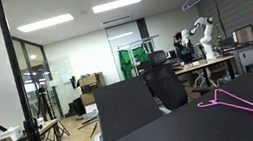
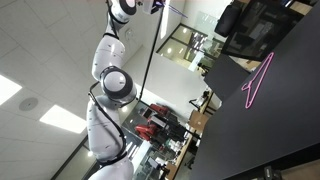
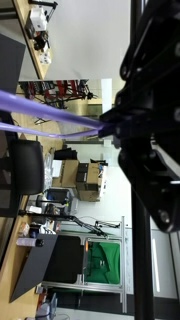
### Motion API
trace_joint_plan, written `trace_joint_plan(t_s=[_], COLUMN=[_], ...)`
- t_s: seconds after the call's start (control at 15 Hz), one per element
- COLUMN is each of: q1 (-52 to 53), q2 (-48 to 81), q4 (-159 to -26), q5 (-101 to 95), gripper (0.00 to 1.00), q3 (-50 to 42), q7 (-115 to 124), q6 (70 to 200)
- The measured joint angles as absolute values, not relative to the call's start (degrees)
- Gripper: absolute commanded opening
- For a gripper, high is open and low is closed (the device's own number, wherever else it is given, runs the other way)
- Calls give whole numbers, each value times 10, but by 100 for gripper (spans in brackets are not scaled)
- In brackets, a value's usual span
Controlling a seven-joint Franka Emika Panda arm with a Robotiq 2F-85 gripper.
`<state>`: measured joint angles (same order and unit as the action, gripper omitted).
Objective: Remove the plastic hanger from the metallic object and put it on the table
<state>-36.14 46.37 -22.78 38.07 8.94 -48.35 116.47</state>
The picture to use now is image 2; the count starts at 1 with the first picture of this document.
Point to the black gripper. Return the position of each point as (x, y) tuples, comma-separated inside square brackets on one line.
[(152, 6)]

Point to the purple plastic hanger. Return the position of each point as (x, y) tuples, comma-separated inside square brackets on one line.
[(176, 11)]

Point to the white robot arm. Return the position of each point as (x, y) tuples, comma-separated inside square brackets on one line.
[(110, 53)]

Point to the pink plastic hanger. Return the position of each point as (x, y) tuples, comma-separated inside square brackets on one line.
[(260, 80)]

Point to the black metal crossbar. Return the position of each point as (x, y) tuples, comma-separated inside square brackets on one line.
[(151, 53)]

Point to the black mesh office chair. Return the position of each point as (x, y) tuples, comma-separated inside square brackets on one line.
[(228, 20)]

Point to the black flat panel board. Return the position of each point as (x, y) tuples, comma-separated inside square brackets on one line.
[(226, 76)]

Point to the red metal equipment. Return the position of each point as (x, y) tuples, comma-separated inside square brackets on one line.
[(160, 110), (146, 130)]

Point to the long ceiling light panel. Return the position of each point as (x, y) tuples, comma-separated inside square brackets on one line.
[(8, 89), (63, 119)]

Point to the round ceiling speaker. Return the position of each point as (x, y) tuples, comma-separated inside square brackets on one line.
[(28, 103)]

